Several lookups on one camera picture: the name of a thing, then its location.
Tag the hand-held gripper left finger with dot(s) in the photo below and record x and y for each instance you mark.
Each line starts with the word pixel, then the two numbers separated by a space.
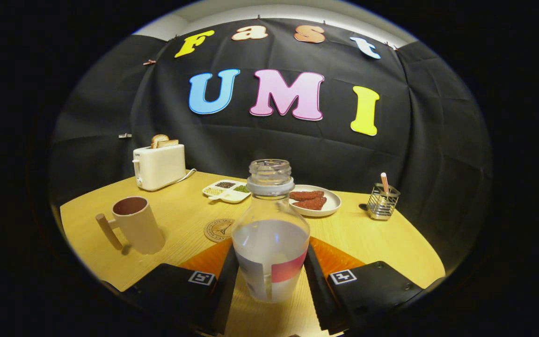
pixel 227 292

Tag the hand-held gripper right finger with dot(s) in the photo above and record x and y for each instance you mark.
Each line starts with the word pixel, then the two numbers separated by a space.
pixel 318 292

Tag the round cork coaster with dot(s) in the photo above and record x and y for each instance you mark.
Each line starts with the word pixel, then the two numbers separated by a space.
pixel 217 230

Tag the clear plastic juice bottle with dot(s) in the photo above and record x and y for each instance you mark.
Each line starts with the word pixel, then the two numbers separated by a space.
pixel 269 243

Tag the red meat patty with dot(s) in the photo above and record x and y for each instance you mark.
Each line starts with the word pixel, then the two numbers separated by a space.
pixel 307 194
pixel 313 203

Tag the white round plate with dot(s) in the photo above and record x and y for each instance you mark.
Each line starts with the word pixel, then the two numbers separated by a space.
pixel 332 203

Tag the wooden table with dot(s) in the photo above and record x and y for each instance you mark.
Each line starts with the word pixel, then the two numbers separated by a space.
pixel 180 210

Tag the white divided bean dish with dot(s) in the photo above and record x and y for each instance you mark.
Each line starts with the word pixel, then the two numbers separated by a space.
pixel 232 195

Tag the cream toaster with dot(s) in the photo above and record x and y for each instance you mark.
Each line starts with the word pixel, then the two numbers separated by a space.
pixel 159 166

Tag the black backdrop cloth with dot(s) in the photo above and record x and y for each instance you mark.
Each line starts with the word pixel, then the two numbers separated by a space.
pixel 297 145

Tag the toast slice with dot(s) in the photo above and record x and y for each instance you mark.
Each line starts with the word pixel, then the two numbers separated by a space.
pixel 170 142
pixel 158 138

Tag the copper cloth clip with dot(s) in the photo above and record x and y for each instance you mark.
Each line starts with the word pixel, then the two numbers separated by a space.
pixel 149 62

